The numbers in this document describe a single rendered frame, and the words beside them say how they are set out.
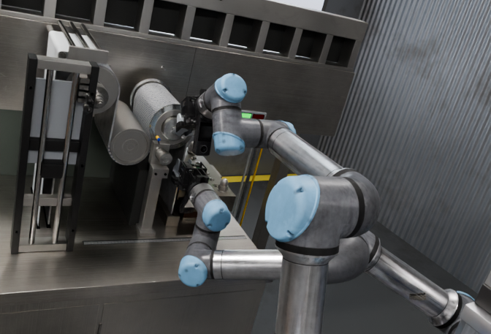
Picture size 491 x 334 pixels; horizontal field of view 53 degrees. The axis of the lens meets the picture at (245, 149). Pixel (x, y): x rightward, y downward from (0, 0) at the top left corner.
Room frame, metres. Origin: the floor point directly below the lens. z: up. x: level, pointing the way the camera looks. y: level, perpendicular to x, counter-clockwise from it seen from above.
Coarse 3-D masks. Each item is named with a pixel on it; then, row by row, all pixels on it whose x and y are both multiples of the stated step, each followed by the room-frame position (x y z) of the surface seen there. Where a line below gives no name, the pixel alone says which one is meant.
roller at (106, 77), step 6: (102, 72) 1.33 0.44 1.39; (108, 72) 1.33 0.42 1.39; (102, 78) 1.33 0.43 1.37; (108, 78) 1.34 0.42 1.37; (114, 78) 1.34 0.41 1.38; (108, 84) 1.34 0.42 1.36; (114, 84) 1.34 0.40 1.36; (108, 90) 1.34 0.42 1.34; (114, 90) 1.35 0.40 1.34; (114, 96) 1.35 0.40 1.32; (108, 102) 1.34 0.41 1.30; (102, 108) 1.33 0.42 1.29
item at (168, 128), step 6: (168, 120) 1.41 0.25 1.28; (174, 120) 1.41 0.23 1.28; (162, 126) 1.41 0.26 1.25; (168, 126) 1.40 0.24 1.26; (174, 126) 1.41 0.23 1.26; (162, 132) 1.41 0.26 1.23; (168, 132) 1.41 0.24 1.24; (174, 132) 1.41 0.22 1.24; (168, 138) 1.41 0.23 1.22; (174, 138) 1.42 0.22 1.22; (180, 138) 1.43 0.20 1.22
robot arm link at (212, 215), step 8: (200, 192) 1.27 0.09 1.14; (208, 192) 1.27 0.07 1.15; (200, 200) 1.24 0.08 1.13; (208, 200) 1.23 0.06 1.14; (216, 200) 1.23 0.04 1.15; (200, 208) 1.22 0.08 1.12; (208, 208) 1.20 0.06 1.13; (216, 208) 1.19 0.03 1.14; (224, 208) 1.20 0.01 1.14; (200, 216) 1.21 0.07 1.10; (208, 216) 1.18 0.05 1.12; (216, 216) 1.18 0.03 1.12; (224, 216) 1.20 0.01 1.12; (200, 224) 1.21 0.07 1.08; (208, 224) 1.18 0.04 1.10; (216, 224) 1.19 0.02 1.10; (224, 224) 1.20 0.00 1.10
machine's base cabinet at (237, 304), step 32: (224, 288) 1.30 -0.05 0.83; (256, 288) 1.36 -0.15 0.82; (0, 320) 0.98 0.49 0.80; (32, 320) 1.02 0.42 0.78; (64, 320) 1.06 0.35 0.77; (96, 320) 1.11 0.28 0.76; (128, 320) 1.15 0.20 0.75; (160, 320) 1.20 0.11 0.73; (192, 320) 1.25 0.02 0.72; (224, 320) 1.31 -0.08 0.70
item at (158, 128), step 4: (168, 112) 1.42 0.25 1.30; (172, 112) 1.42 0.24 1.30; (176, 112) 1.43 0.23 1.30; (180, 112) 1.44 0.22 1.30; (160, 116) 1.41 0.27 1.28; (164, 116) 1.41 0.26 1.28; (168, 116) 1.42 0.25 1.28; (160, 120) 1.41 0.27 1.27; (156, 124) 1.40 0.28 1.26; (160, 124) 1.41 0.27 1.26; (156, 128) 1.40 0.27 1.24; (160, 128) 1.41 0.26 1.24; (156, 132) 1.41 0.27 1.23; (160, 132) 1.41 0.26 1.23; (160, 136) 1.41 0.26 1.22; (164, 140) 1.42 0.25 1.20; (168, 140) 1.43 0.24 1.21; (176, 140) 1.44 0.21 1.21; (180, 140) 1.45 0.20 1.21; (172, 144) 1.43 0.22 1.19
